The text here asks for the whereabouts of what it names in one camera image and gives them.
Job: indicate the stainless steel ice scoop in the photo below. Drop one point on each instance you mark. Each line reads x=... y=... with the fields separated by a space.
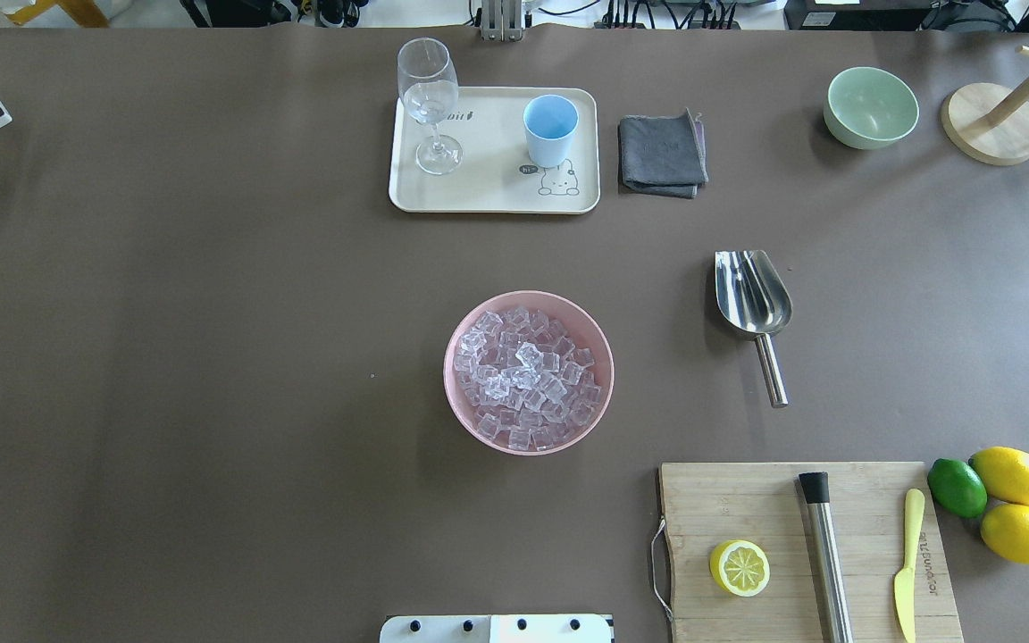
x=753 y=299

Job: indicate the pile of clear ice cubes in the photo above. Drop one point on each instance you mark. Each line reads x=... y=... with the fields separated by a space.
x=526 y=377

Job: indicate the light blue plastic cup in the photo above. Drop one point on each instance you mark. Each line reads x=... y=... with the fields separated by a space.
x=550 y=123

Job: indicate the pink bowl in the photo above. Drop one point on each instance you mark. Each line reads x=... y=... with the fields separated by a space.
x=586 y=333

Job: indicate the cream serving tray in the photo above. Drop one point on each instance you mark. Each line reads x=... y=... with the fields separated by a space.
x=496 y=174

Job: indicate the grey folded cloth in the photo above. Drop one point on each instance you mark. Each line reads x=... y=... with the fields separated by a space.
x=663 y=156

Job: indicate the clear wine glass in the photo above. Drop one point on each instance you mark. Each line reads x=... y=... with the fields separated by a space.
x=427 y=87

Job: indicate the bamboo cutting board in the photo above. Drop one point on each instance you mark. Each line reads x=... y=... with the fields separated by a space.
x=706 y=504

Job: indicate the half lemon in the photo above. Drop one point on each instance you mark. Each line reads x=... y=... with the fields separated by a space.
x=740 y=567

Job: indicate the steel muddler black tip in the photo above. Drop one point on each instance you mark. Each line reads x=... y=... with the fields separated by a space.
x=816 y=492

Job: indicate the green ceramic bowl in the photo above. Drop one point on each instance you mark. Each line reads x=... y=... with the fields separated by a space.
x=869 y=108

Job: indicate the yellow plastic knife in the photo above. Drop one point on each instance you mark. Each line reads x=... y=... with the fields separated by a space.
x=904 y=581

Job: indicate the green lime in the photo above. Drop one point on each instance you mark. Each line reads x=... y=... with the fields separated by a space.
x=958 y=488

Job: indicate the wooden mug tree stand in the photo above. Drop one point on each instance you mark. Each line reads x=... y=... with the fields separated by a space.
x=990 y=122

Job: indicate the upper yellow lemon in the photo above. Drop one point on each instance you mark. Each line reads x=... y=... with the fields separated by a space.
x=1004 y=472

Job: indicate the yellow lemon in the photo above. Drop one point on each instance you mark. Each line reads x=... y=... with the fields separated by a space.
x=1004 y=472
x=1005 y=531

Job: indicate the lower yellow lemon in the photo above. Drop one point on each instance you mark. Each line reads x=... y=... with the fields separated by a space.
x=1005 y=531

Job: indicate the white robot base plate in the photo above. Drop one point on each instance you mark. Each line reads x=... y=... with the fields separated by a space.
x=499 y=628

